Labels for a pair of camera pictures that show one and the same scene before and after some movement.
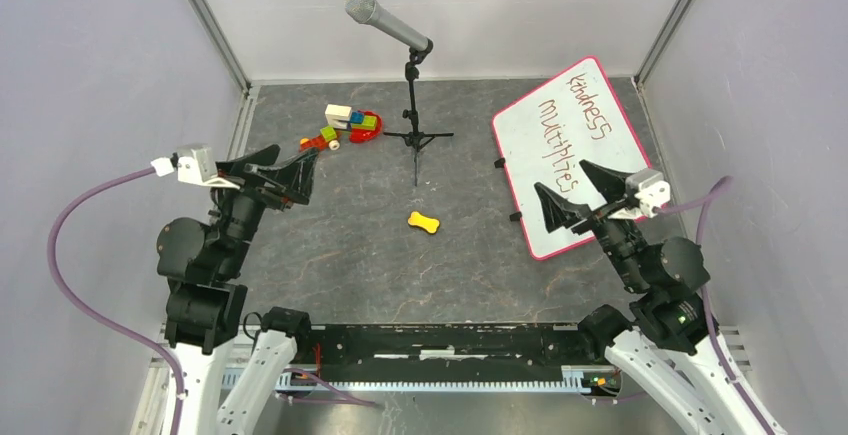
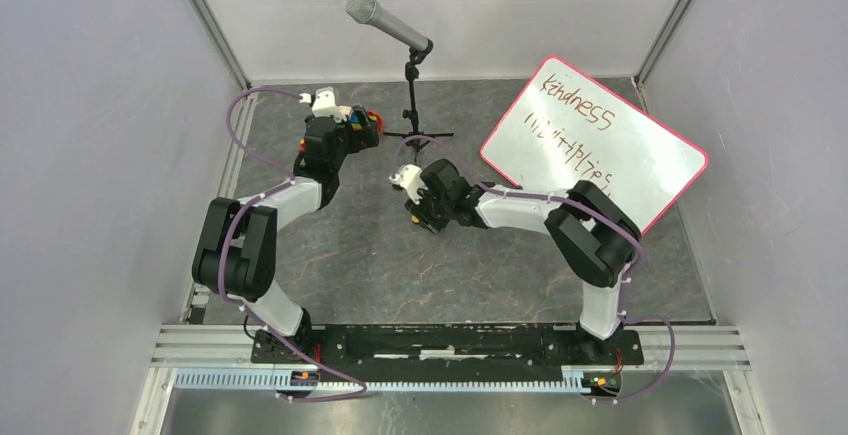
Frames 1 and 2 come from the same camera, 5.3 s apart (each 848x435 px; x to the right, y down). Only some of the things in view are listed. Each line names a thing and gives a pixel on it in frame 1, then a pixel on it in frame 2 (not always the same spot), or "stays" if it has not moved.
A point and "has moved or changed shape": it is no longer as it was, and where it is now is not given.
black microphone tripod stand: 414,138 stays
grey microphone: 363,7 stays
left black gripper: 293,179 → 365,138
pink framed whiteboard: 543,139 has moved or changed shape
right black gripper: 555,209 → 420,212
